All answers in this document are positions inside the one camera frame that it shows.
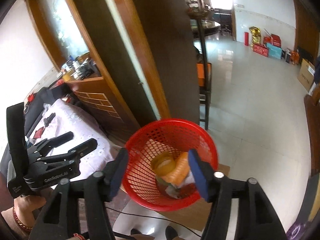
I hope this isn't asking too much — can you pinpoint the black cable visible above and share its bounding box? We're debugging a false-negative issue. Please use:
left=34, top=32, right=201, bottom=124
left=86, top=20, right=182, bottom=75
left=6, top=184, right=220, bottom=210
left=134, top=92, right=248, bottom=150
left=105, top=206, right=202, bottom=240

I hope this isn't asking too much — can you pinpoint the patterned red gift box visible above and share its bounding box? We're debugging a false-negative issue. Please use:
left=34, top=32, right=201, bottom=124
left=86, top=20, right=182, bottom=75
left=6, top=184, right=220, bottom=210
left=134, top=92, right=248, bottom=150
left=252, top=44, right=270, bottom=57

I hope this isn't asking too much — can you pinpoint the red plastic mesh basket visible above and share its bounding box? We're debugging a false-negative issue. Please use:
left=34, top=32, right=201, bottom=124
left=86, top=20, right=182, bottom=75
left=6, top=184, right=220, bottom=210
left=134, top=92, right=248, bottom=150
left=120, top=118, right=220, bottom=212

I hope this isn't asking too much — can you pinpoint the wooden room door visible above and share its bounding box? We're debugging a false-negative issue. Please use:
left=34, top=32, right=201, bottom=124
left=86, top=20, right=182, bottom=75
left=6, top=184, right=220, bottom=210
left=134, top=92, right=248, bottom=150
left=292, top=0, right=318, bottom=60

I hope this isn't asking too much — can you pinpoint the orange wrapper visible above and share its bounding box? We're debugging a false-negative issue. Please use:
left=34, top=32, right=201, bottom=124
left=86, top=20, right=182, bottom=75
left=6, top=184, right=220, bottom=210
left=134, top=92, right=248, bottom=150
left=162, top=152, right=190, bottom=184

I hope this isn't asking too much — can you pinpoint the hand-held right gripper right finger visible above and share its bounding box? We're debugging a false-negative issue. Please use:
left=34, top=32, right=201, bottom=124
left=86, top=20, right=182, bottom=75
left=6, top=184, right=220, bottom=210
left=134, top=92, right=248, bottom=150
left=188, top=149, right=288, bottom=240

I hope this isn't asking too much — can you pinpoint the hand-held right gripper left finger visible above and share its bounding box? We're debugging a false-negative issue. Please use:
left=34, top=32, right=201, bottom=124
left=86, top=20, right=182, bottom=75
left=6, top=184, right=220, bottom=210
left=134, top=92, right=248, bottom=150
left=29, top=148, right=130, bottom=240

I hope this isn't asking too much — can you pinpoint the brown wooden door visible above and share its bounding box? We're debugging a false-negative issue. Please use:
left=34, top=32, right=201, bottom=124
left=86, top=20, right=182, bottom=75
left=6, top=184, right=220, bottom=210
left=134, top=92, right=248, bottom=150
left=125, top=0, right=200, bottom=140

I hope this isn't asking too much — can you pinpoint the black toy gun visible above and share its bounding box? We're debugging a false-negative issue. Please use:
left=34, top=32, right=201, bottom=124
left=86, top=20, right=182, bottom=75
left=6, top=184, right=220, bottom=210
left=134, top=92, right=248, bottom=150
left=43, top=113, right=56, bottom=127

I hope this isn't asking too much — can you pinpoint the gold foil bag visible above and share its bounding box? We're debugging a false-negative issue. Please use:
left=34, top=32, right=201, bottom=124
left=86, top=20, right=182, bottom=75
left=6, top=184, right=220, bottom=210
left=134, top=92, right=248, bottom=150
left=249, top=26, right=262, bottom=46

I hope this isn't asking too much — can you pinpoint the cardboard box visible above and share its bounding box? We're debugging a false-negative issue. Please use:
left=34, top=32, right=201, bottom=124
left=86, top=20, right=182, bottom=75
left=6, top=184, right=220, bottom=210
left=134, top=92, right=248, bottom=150
left=297, top=58, right=317, bottom=92

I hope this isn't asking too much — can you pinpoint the orange chair cushion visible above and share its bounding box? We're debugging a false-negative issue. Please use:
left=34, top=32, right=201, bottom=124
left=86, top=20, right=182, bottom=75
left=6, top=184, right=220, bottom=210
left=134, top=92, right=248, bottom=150
left=196, top=62, right=212, bottom=87

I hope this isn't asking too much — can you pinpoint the upright red gift box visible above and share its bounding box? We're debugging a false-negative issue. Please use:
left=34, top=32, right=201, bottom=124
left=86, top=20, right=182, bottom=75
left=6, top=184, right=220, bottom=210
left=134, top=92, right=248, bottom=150
left=262, top=34, right=282, bottom=48

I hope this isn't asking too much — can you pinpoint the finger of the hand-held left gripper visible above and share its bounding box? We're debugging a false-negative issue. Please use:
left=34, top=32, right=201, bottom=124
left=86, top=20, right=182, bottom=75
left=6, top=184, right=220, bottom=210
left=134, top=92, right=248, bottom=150
left=37, top=138, right=98, bottom=167
left=26, top=131, right=75, bottom=159

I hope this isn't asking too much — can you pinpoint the wooden dresser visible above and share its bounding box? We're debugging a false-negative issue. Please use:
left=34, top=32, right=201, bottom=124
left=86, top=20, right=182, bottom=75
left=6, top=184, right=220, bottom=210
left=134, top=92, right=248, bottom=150
left=61, top=76, right=140, bottom=143

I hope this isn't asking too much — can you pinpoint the brown round container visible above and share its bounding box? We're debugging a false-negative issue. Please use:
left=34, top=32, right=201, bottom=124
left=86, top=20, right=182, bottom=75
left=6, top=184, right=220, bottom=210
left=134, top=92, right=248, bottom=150
left=151, top=152, right=179, bottom=178

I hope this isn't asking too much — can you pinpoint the round glass table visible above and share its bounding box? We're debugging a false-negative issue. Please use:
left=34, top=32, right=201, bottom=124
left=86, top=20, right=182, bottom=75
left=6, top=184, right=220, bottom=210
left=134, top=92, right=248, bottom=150
left=189, top=17, right=222, bottom=39

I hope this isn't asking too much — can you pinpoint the teal gift box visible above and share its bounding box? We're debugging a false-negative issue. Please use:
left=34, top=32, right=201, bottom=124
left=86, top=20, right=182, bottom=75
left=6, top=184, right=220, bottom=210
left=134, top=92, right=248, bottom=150
left=266, top=42, right=283, bottom=60

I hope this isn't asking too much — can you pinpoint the person's left forearm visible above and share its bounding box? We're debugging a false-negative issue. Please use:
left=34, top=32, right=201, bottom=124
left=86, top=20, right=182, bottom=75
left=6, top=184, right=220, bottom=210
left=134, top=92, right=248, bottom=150
left=0, top=206, right=33, bottom=240

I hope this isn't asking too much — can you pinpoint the person's left hand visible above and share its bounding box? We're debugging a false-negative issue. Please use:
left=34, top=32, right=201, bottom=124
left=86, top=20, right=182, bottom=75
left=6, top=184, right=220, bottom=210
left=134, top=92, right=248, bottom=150
left=12, top=187, right=55, bottom=230

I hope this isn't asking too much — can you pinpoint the red gold bracelet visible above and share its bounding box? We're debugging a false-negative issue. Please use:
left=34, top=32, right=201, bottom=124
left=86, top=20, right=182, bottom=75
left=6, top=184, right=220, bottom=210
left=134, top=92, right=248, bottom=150
left=12, top=206, right=33, bottom=232

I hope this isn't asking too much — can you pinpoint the purple patterned mat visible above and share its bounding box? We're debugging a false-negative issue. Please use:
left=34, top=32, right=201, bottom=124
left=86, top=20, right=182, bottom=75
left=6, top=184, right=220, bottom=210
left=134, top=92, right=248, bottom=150
left=286, top=220, right=310, bottom=240

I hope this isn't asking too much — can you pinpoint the wood-framed wall mirror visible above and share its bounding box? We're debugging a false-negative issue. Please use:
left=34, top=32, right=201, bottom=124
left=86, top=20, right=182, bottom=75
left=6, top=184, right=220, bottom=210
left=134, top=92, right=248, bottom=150
left=24, top=0, right=105, bottom=80

